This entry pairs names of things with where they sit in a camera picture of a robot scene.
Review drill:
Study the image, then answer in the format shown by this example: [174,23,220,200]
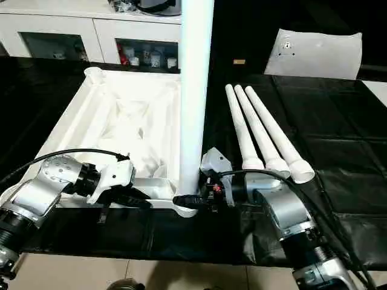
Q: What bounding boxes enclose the white bag with round fitting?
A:
[262,28,363,80]

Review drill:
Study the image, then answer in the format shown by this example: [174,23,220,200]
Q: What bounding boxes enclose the white plastic table top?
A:
[0,66,203,219]

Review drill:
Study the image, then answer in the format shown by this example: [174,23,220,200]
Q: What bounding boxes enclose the white glass-door cabinet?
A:
[0,0,184,76]

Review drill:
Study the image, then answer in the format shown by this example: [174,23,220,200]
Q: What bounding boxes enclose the dark robot left foot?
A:
[106,277,146,290]

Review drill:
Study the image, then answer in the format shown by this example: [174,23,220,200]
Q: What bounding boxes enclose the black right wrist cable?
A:
[216,169,380,290]

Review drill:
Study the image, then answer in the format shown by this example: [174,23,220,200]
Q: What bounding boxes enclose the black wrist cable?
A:
[0,149,131,226]
[216,169,380,290]

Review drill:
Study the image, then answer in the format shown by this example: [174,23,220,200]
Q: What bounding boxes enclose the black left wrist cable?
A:
[0,149,131,226]

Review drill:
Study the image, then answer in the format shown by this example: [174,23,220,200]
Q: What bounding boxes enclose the black tangled items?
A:
[108,0,137,13]

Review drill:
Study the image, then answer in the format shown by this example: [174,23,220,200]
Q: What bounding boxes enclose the black table mat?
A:
[0,56,387,268]

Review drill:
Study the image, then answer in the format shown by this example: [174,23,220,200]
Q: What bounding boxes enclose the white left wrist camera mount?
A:
[85,159,136,205]

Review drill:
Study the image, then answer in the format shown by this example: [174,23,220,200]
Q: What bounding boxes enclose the white plastic table leg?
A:
[244,85,316,185]
[233,83,291,179]
[176,0,216,198]
[224,83,265,171]

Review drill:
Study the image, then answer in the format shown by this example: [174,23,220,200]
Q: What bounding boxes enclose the black box with gold label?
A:
[209,0,284,76]

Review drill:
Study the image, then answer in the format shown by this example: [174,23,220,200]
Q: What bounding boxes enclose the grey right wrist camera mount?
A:
[200,146,236,208]

